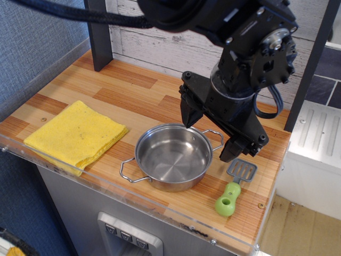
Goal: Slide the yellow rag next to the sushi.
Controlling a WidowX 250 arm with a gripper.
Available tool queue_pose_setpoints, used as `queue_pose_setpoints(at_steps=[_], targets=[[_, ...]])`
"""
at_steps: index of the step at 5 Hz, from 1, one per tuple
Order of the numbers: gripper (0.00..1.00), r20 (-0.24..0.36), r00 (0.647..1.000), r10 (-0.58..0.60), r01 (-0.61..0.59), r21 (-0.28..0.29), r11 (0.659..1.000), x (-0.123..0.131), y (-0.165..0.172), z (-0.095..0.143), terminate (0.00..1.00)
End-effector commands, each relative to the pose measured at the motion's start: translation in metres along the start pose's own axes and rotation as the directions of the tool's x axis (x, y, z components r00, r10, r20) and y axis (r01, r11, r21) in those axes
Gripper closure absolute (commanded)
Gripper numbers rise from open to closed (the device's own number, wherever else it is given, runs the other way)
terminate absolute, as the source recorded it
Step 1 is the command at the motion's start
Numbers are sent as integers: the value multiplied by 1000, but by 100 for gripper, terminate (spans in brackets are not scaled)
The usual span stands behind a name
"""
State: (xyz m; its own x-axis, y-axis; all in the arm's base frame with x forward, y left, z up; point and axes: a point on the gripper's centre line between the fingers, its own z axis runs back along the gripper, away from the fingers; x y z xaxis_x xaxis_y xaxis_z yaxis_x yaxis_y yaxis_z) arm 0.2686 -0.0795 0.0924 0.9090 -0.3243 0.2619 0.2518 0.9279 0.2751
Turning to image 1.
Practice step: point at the yellow black object on floor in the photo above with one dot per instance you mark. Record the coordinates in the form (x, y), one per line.
(12, 245)

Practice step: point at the stainless steel pot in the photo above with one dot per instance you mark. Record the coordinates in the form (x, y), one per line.
(173, 157)

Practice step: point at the dark shelf post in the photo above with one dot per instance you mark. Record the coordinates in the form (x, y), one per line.
(100, 45)
(317, 49)

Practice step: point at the dark left shelf post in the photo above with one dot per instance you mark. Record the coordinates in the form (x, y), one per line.
(100, 45)

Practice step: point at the white side cabinet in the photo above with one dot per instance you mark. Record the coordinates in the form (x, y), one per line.
(310, 175)

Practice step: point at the dark right shelf post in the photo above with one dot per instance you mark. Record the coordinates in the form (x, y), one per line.
(317, 49)

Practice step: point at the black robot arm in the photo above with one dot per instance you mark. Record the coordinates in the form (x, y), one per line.
(258, 53)

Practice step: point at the silver button panel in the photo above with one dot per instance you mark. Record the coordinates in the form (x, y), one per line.
(121, 238)

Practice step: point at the yellow towel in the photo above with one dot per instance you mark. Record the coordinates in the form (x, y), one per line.
(75, 138)

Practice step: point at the clear acrylic front guard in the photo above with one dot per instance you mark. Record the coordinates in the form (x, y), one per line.
(186, 222)

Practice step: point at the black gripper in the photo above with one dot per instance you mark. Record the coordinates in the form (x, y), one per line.
(232, 112)

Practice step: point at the green handled grey spatula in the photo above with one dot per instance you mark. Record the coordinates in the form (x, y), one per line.
(240, 170)

